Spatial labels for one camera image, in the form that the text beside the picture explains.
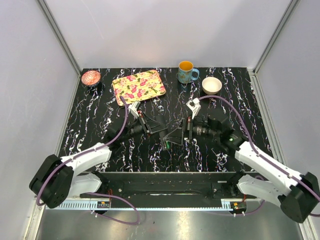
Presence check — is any blue mug yellow inside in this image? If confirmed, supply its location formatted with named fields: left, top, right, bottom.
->
left=177, top=60, right=200, bottom=84

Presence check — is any black remote control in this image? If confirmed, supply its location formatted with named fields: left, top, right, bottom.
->
left=160, top=138, right=171, bottom=151

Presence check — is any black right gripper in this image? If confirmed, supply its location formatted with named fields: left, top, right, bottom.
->
left=164, top=113, right=220, bottom=145

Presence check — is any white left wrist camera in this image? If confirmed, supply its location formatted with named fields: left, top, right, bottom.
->
left=128, top=101, right=140, bottom=119

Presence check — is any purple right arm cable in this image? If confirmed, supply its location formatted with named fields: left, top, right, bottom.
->
left=198, top=95, right=320, bottom=217

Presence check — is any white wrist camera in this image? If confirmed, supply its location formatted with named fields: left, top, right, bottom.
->
left=186, top=98, right=201, bottom=119
left=128, top=101, right=140, bottom=119

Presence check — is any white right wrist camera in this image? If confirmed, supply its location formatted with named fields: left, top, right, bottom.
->
left=186, top=98, right=201, bottom=119

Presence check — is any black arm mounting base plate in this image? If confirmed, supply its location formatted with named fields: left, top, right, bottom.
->
left=79, top=171, right=258, bottom=209

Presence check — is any red patterned bowl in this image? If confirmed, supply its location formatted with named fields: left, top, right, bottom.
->
left=81, top=70, right=101, bottom=87

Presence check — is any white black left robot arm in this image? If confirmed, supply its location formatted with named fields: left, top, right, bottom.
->
left=29, top=112, right=168, bottom=209

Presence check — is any slotted aluminium cable duct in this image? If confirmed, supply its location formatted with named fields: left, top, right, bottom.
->
left=55, top=196, right=242, bottom=212

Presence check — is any cream white bowl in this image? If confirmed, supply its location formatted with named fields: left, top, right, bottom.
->
left=201, top=76, right=222, bottom=95

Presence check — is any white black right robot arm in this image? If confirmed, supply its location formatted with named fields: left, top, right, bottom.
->
left=163, top=116, right=320, bottom=224

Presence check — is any floral rectangular tray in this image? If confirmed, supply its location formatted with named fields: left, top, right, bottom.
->
left=112, top=69, right=166, bottom=107

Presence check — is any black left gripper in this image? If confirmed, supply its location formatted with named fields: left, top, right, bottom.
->
left=119, top=112, right=169, bottom=143

